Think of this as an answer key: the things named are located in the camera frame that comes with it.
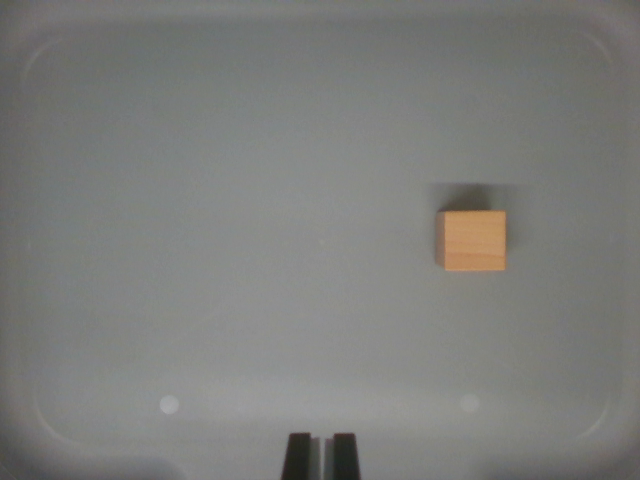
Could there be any wooden cube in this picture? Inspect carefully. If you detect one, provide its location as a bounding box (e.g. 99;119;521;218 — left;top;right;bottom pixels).
434;209;508;273

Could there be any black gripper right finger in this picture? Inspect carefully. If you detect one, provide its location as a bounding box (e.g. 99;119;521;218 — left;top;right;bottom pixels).
323;432;363;480

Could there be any grey plastic tray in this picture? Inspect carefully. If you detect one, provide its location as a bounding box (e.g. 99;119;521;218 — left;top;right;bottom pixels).
0;0;640;480

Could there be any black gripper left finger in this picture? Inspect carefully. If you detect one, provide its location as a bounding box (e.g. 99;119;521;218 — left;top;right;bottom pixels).
281;432;323;480

